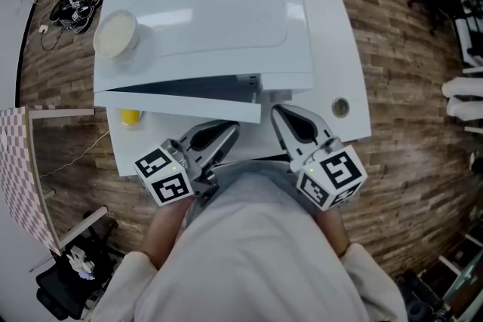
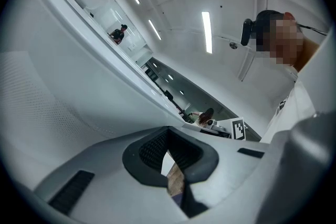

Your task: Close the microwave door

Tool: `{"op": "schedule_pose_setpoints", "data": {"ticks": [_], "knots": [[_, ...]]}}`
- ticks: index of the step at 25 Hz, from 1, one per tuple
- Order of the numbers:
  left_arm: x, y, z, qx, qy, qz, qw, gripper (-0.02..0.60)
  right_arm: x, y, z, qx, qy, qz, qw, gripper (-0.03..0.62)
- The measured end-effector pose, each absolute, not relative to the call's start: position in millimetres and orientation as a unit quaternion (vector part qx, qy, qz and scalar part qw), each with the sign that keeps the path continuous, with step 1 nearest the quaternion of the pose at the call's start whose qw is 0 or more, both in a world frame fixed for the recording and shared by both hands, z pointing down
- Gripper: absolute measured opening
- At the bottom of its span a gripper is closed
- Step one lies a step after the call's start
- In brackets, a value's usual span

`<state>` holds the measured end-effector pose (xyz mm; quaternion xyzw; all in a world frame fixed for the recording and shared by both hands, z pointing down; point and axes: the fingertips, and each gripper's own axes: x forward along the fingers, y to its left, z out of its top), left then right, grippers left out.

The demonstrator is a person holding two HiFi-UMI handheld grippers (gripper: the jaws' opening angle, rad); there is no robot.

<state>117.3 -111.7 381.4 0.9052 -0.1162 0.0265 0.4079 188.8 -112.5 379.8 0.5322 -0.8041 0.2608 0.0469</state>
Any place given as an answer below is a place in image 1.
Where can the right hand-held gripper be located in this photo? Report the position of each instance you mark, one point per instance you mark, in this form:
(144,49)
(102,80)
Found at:
(336,177)

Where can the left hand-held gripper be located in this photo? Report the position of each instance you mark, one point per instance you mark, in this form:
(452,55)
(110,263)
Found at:
(162,177)

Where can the white microwave door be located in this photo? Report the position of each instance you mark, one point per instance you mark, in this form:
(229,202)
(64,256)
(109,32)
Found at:
(177,105)

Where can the white microwave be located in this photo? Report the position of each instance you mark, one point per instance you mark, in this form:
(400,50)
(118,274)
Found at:
(219,11)

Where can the person's right forearm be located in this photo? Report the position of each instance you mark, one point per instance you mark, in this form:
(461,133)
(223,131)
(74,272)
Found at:
(334,232)

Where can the person's left forearm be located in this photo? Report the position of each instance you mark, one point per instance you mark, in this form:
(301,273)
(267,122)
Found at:
(166,233)

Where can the white table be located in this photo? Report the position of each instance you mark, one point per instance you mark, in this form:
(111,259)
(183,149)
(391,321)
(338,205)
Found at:
(332,49)

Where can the cream sweatshirt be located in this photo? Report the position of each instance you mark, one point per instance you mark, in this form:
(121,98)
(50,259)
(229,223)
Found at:
(245,267)

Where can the white bowl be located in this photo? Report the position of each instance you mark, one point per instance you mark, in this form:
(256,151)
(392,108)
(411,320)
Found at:
(115,34)

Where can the white items on chair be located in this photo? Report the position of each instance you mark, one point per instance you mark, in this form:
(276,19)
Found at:
(81,264)

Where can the pink checkered table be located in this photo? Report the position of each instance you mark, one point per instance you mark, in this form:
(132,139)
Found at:
(19,177)

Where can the white power adapter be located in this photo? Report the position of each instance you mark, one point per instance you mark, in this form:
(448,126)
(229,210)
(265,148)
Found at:
(43,28)

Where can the black office chair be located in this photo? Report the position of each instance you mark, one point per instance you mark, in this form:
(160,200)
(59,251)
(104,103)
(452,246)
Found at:
(64,294)

